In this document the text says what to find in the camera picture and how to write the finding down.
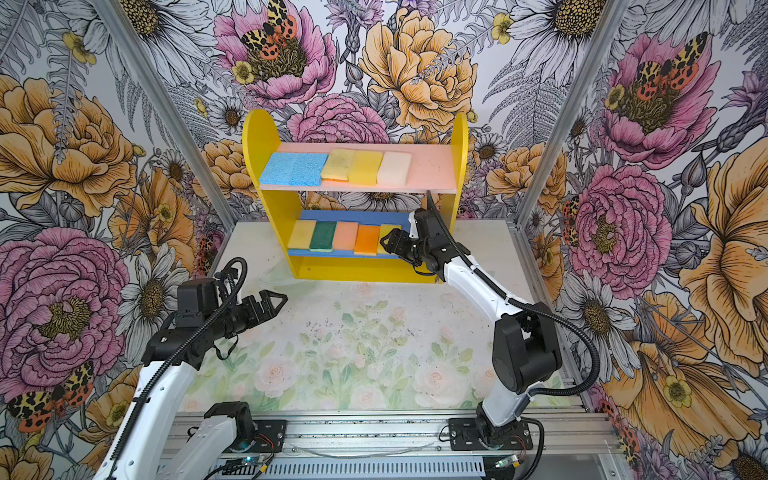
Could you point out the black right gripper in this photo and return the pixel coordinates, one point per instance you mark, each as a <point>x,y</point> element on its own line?
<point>396,242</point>

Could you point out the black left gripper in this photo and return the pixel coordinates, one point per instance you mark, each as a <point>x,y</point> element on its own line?
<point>255,313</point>

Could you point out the bright yellow sponge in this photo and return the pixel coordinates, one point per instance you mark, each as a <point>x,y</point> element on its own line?
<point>384,231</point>

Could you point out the orange sponge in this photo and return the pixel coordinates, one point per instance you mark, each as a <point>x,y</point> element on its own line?
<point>367,240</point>

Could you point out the peach pink sponge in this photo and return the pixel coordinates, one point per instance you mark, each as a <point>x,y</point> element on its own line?
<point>345,236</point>

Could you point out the pale pink sponge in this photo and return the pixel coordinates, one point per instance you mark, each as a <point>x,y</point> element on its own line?
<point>394,169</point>

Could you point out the dark green scouring pad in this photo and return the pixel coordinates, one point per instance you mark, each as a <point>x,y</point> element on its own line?
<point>323,236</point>

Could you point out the yellow sponge with green back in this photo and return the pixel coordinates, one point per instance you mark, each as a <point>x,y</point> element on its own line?
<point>301,235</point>

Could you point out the dull yellow sponge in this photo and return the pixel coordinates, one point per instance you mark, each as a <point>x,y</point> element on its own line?
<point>338,165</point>

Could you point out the blue cellulose sponge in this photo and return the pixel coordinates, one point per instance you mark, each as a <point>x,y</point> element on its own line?
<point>306,169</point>
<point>279,169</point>

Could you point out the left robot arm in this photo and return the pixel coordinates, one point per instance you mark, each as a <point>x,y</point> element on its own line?
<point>172,361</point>

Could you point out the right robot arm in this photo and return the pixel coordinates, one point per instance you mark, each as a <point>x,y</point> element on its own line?
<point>525,350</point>

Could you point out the yellow shelf with coloured boards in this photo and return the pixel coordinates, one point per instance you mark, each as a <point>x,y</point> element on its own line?
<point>433,169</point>

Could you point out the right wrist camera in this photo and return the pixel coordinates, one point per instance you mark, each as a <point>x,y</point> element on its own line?
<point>413,226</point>

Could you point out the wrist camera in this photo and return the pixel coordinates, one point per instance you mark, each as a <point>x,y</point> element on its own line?
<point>413,226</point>
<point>196,301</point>

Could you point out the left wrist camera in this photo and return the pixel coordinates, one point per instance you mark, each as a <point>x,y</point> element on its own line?
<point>196,301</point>

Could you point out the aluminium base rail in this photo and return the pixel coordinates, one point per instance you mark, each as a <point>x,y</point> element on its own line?
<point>443,444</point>

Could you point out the aluminium frame post left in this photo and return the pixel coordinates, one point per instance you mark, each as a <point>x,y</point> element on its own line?
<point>118,25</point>

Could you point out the aluminium frame post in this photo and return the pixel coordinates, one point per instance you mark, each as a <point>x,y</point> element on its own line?
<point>606,30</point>
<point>118,25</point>

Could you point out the aluminium frame post right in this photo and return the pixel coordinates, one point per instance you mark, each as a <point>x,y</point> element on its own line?
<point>606,30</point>

